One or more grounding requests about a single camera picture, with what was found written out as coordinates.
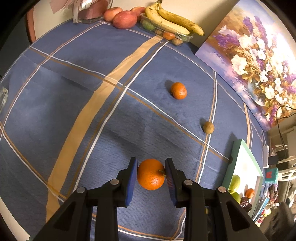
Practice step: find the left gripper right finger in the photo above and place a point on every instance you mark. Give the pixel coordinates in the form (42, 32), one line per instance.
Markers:
(210, 214)

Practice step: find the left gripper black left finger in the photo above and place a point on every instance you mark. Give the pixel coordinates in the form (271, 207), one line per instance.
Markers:
(72, 221)

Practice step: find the green fruit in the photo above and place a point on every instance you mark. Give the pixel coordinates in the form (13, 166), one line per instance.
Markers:
(234, 184)
(236, 196)

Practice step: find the orange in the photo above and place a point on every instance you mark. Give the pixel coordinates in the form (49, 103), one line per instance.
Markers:
(249, 193)
(151, 174)

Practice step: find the white tray green rim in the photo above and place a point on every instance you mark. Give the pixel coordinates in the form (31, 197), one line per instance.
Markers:
(243, 164)

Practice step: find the teal box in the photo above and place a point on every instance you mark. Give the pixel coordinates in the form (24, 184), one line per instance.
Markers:
(271, 175)

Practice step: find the black power adapter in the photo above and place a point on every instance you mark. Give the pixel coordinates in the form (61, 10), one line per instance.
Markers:
(272, 160)

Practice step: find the white power strip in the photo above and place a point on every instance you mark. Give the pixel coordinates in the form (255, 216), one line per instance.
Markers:
(265, 151)

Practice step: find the small yellow-green fruit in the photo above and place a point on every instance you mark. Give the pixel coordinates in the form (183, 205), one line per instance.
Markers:
(208, 127)

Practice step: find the blue plaid tablecloth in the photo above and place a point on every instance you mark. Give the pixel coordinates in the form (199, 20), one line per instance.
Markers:
(84, 99)

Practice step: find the small orange mandarin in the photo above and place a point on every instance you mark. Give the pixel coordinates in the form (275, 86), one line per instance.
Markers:
(178, 91)

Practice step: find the floral painting canvas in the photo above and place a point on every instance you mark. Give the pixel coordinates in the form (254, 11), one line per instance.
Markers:
(254, 52)

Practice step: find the clear fruit container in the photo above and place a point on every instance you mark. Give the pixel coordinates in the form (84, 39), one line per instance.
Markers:
(166, 32)

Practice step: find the red apple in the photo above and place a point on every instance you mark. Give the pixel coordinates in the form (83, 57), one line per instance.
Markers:
(124, 20)
(111, 13)
(138, 10)

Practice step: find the banana bunch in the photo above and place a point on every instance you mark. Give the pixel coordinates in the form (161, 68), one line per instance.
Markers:
(171, 21)

